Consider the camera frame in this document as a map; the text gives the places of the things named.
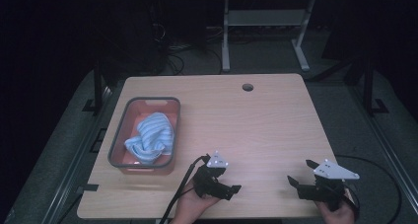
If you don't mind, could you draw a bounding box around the blue striped cloth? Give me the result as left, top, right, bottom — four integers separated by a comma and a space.
123, 112, 175, 166

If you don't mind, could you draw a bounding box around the black metal stand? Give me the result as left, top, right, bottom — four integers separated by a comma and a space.
361, 50, 390, 117
82, 60, 107, 115

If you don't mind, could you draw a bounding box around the tangle of black floor cables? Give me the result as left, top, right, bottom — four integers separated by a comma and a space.
149, 20, 225, 76

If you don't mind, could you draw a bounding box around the black table edge bracket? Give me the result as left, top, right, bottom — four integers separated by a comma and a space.
76, 183, 100, 194

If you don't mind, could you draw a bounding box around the white metal desk frame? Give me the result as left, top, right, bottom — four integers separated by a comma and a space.
221, 0, 317, 73

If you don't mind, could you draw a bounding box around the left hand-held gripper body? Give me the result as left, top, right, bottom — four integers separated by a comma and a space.
192, 150, 232, 199

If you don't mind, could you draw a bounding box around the person's right hand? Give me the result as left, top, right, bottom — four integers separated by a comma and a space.
316, 189, 358, 224

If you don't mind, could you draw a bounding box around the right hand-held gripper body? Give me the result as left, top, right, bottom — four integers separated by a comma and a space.
297, 158, 361, 212

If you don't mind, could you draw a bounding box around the grey metal rail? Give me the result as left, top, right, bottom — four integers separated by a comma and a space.
40, 85, 114, 224
348, 84, 418, 216

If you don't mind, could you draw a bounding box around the pink basket with grey rim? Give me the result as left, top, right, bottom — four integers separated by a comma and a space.
106, 96, 182, 177

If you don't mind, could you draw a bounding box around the person's left hand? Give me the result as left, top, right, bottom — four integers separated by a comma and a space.
170, 180, 221, 224

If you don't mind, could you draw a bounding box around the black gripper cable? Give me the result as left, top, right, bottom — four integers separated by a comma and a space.
334, 154, 403, 220
159, 154, 211, 224

